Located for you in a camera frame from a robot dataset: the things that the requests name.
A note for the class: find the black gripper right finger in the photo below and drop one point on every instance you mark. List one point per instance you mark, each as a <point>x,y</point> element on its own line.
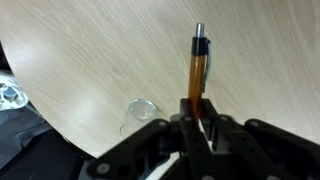
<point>266,146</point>

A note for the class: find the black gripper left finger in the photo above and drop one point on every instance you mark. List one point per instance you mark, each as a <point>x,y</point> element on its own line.
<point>133,146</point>

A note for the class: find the orange black click pen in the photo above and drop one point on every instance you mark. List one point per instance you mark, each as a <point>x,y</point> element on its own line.
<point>196,73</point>

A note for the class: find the clear glass cup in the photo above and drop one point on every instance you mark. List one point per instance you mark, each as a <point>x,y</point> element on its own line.
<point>140,111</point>

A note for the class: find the white plastic bag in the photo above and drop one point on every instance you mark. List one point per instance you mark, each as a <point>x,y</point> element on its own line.
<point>11,95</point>

